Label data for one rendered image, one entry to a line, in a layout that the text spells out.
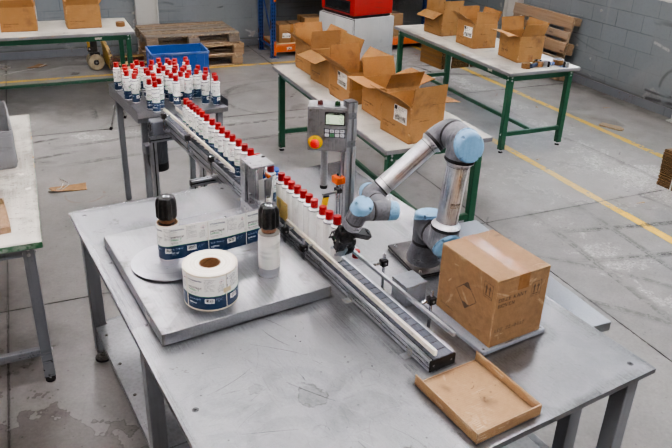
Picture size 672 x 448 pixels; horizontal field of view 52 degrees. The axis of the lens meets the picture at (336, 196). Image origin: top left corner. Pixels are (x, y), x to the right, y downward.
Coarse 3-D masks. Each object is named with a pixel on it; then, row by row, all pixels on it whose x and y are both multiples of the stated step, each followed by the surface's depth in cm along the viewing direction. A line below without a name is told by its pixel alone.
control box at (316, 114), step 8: (312, 104) 279; (328, 104) 280; (312, 112) 277; (320, 112) 277; (344, 112) 276; (312, 120) 279; (320, 120) 279; (312, 128) 280; (320, 128) 280; (336, 128) 280; (344, 128) 279; (312, 136) 282; (320, 136) 282; (320, 144) 283; (328, 144) 283; (336, 144) 282; (344, 144) 282
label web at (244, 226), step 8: (272, 184) 312; (264, 192) 316; (272, 192) 312; (264, 200) 317; (272, 200) 315; (232, 216) 277; (240, 216) 279; (248, 216) 282; (256, 216) 284; (224, 224) 276; (232, 224) 279; (240, 224) 281; (248, 224) 283; (256, 224) 286; (224, 232) 278; (232, 232) 280; (240, 232) 282; (248, 232) 285; (256, 232) 287; (224, 240) 279; (232, 240) 281; (240, 240) 284; (248, 240) 286; (256, 240) 289; (224, 248) 281
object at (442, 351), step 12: (348, 264) 282; (360, 276) 273; (372, 288) 266; (384, 300) 258; (384, 312) 251; (396, 312) 252; (396, 324) 245; (408, 324) 245; (420, 324) 245; (408, 336) 239; (432, 336) 239; (420, 348) 233; (444, 348) 233
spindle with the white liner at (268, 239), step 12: (264, 204) 262; (264, 216) 259; (276, 216) 262; (264, 228) 261; (276, 228) 266; (264, 240) 263; (276, 240) 265; (264, 252) 266; (276, 252) 267; (264, 264) 268; (276, 264) 269; (264, 276) 270
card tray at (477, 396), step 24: (480, 360) 233; (432, 384) 223; (456, 384) 224; (480, 384) 224; (504, 384) 224; (456, 408) 213; (480, 408) 214; (504, 408) 214; (528, 408) 214; (480, 432) 199
